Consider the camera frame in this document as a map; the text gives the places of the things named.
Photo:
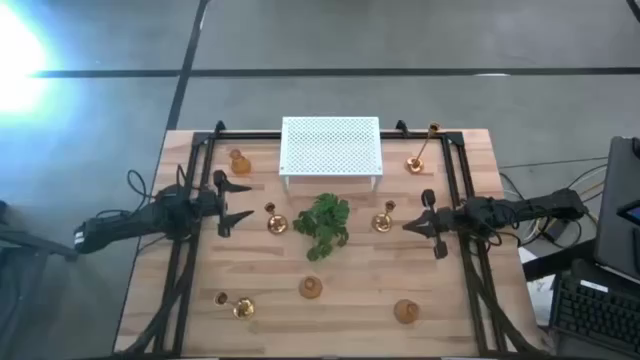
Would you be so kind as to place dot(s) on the green artificial potted plant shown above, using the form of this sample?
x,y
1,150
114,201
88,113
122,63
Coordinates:
x,y
322,222

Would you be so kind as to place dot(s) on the amber ribbed glass candle holder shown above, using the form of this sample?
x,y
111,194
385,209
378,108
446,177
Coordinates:
x,y
406,311
240,164
310,287

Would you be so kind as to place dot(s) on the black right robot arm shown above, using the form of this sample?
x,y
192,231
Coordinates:
x,y
540,205

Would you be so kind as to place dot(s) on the black aluminium rig frame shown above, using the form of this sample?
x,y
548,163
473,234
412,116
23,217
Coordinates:
x,y
240,135

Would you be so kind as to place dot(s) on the tall brass candlestick holder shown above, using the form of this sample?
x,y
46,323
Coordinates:
x,y
415,164
244,307

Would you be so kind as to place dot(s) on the black power adapter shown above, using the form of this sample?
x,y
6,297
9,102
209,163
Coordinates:
x,y
557,229

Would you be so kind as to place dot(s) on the short brass candlestick holder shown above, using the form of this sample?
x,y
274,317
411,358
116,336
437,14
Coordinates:
x,y
276,225
382,223

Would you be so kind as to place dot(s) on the white perforated metal shelf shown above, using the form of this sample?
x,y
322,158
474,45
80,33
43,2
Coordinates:
x,y
330,145

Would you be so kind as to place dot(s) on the black stand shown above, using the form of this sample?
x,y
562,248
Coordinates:
x,y
30,245

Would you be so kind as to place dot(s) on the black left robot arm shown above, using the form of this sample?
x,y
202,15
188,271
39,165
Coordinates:
x,y
125,225

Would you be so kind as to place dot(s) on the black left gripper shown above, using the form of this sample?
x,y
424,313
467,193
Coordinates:
x,y
207,205

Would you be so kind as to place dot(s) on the black computer keyboard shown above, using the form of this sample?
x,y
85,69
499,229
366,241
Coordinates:
x,y
595,312

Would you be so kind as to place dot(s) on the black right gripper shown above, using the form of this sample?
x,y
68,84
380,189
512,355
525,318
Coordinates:
x,y
445,220

